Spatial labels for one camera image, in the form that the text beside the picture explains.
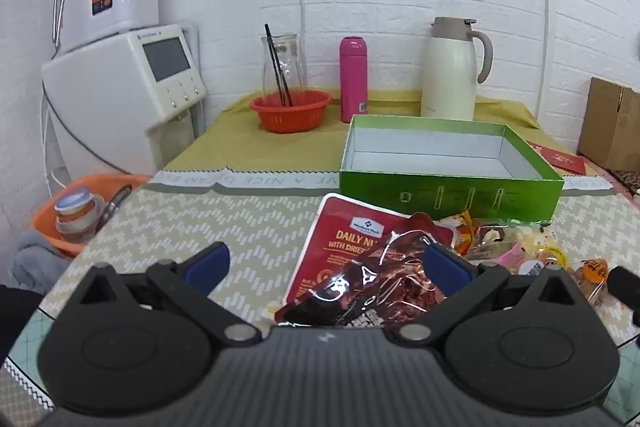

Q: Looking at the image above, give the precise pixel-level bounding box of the cream thermal carafe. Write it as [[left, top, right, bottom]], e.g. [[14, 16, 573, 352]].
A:
[[420, 17, 494, 122]]

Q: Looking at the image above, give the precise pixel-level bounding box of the dark handled tool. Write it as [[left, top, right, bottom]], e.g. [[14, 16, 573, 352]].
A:
[[95, 184, 133, 233]]

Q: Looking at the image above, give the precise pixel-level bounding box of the metal flexible hose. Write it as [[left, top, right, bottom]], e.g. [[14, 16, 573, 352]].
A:
[[50, 0, 69, 58]]

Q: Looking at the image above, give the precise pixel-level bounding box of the green cardboard box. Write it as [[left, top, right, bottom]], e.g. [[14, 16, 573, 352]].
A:
[[339, 114, 565, 223]]

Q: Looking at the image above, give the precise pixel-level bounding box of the black straw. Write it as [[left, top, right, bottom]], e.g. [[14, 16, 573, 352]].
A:
[[264, 24, 290, 106], [270, 36, 294, 106]]

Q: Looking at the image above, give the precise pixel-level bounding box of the large cardboard box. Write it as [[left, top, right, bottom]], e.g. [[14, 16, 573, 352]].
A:
[[577, 77, 640, 172]]

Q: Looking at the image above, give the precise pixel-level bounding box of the pink insulated bottle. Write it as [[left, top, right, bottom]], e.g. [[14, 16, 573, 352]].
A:
[[339, 36, 369, 124]]

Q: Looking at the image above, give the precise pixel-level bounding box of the glass carafe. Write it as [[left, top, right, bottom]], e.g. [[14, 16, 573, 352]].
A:
[[260, 32, 308, 100]]

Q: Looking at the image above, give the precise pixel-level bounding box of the red plastic bowl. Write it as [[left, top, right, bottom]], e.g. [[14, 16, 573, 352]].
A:
[[250, 89, 333, 134]]

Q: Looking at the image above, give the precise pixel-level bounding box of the leopard print cloth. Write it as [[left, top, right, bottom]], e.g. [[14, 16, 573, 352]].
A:
[[611, 167, 640, 198]]

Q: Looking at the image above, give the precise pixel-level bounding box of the grey cloth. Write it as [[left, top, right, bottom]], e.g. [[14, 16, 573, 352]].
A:
[[9, 229, 69, 294]]

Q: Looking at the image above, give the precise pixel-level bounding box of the orange plastic basin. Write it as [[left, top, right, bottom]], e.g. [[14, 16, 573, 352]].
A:
[[28, 173, 151, 258]]

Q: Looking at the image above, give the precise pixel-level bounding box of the white appliance with screen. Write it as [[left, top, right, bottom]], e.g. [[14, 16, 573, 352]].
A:
[[41, 24, 208, 180]]

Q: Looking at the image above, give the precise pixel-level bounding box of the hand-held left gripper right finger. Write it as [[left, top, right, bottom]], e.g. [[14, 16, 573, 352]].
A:
[[398, 243, 577, 348]]

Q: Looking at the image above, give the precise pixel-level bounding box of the red envelope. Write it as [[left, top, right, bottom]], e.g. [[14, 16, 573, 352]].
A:
[[527, 139, 587, 174]]

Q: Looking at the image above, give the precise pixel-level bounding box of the glass jar with lid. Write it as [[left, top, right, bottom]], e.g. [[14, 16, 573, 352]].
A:
[[54, 188, 99, 244]]

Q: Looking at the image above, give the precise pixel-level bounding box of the teal cutting mat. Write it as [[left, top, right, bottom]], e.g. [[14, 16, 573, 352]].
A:
[[2, 302, 640, 427]]

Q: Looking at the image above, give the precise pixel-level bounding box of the dark brown glossy snack packet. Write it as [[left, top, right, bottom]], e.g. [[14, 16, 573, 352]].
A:
[[274, 213, 453, 327]]

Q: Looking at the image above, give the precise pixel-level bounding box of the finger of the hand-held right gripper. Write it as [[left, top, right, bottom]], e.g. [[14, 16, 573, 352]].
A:
[[606, 266, 640, 329]]

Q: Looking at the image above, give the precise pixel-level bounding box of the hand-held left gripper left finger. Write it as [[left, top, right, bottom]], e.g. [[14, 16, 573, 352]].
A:
[[75, 242, 262, 349]]

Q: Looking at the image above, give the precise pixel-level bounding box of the red nut packet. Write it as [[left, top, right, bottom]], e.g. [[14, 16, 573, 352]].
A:
[[286, 193, 416, 308]]

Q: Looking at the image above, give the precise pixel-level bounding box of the pile of small snack packets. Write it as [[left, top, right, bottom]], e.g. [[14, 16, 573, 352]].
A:
[[440, 211, 612, 305]]

